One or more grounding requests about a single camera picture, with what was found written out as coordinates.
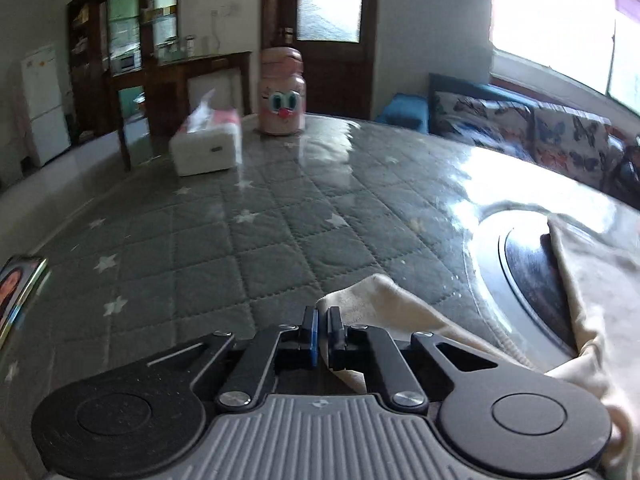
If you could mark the dark wooden glass door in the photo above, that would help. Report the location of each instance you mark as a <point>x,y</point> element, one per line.
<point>325,50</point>

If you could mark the glass jar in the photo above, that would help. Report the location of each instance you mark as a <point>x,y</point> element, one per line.
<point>175,49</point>
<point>190,46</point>

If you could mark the white microwave oven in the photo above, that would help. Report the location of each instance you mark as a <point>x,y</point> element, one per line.
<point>127,63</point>

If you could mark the dark object on sofa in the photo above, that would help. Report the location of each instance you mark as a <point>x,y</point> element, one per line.
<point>627,170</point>

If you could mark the white tissue box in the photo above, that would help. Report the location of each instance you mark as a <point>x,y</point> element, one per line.
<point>207,145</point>

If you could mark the shiny framed picture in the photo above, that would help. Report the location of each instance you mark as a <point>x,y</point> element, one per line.
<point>17,295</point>

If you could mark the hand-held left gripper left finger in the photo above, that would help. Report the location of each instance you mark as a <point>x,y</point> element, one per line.
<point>312,336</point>

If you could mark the bright window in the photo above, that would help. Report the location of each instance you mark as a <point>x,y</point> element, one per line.
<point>550,15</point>

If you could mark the blue sofa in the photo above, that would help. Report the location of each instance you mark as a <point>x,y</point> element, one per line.
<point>407,110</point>

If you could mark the white chair back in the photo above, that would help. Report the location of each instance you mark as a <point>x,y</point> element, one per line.
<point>212,87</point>

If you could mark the pink cartoon face bottle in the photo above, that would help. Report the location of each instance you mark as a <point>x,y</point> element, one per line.
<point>281,92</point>

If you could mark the white refrigerator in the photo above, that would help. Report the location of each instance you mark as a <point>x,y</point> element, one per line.
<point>45,105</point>

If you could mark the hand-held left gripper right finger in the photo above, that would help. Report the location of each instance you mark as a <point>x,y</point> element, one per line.
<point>332,331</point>

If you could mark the round black induction cooktop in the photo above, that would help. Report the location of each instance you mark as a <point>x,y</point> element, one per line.
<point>525,270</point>

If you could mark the dark wooden display cabinet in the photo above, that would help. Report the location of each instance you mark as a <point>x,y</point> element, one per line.
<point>125,35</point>

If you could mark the cream cloth garment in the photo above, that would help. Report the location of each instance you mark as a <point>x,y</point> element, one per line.
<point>592,285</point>

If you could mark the dark wooden side table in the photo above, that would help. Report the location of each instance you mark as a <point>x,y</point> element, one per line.
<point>170,85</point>

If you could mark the butterfly print cushion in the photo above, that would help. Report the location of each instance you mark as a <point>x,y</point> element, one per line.
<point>572,142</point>
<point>480,122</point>

